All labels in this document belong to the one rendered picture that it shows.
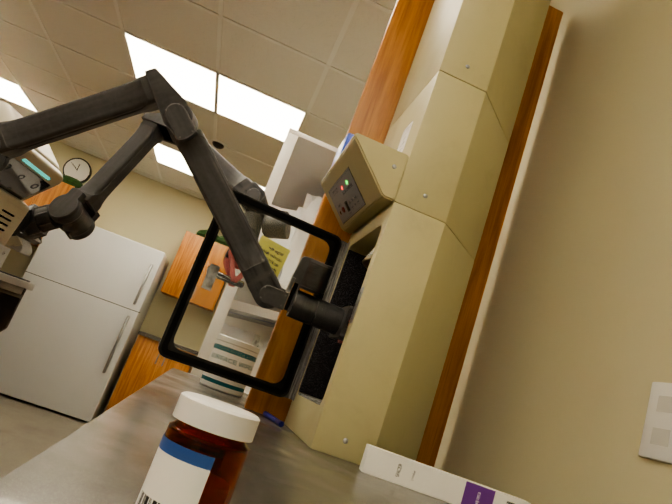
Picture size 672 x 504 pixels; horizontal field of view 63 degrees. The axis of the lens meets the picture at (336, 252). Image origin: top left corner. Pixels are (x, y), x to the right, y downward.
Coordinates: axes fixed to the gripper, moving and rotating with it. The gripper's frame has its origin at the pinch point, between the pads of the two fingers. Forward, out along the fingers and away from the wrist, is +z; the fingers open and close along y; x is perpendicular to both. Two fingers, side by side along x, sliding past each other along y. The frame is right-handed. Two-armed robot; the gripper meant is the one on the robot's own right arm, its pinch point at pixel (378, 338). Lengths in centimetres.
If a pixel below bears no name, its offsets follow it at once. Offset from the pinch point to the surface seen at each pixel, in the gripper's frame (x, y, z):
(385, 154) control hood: -31.5, -13.7, -14.8
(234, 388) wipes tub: 22, 52, -20
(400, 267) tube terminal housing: -11.9, -13.7, -4.5
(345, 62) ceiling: -147, 147, -23
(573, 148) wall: -63, 3, 32
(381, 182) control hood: -25.9, -13.7, -13.6
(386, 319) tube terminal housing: -1.9, -13.7, -3.8
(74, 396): 100, 474, -127
